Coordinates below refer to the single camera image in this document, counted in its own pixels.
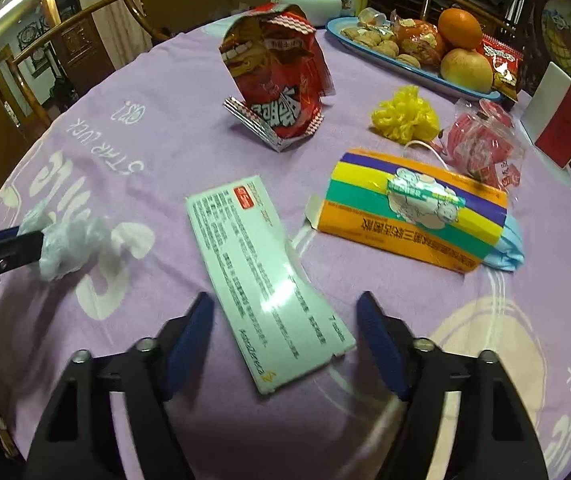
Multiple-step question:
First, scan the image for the white ceramic jar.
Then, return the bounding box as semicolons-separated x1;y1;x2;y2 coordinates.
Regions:
270;0;342;28

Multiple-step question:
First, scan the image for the white and red box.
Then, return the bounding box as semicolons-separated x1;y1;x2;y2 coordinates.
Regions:
520;62;571;168

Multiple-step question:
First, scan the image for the pale green box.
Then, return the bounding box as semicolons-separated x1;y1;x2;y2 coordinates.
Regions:
186;176;357;395

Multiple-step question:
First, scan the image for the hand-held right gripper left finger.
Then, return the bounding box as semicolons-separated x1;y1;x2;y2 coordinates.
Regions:
24;291;215;480

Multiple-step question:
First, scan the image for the orange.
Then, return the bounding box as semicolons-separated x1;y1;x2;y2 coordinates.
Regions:
438;6;483;51

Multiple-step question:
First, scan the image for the yellow apple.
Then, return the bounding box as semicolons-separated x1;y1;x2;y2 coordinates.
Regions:
440;47;495;93

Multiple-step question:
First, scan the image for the blue oval plate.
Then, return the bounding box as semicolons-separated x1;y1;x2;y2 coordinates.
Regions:
325;16;503;101

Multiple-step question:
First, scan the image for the curved wooden armchair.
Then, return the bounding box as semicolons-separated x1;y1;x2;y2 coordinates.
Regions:
5;0;171;136

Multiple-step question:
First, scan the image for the open red snack bag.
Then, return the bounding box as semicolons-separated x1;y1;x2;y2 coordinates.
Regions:
219;4;336;153

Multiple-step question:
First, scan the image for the yellow mesh fruit net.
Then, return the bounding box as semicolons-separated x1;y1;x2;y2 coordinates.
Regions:
369;85;440;142

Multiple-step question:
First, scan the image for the white plastic bag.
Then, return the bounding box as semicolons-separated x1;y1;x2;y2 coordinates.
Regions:
18;205;108;281

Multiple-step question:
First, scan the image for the red wrapped pastry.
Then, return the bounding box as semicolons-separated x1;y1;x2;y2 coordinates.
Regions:
394;19;441;66

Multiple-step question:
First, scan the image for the clear bag of red packets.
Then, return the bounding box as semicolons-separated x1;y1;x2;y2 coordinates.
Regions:
443;99;527;196

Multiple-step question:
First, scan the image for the red jelly cup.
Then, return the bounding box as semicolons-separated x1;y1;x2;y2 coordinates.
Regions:
479;100;516;128

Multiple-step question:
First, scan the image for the small red snack packet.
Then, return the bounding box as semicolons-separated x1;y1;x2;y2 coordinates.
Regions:
480;35;523;101

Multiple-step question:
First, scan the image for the colourful striped box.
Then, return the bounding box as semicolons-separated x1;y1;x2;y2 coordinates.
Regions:
305;147;509;273

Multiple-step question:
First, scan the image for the blue face mask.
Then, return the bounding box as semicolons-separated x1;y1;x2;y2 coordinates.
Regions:
403;140;526;275

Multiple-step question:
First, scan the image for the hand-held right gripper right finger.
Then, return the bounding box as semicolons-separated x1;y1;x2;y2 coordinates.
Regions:
356;291;549;480

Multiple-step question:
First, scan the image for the pile of walnuts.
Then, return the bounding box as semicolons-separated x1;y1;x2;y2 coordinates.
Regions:
340;25;422;70

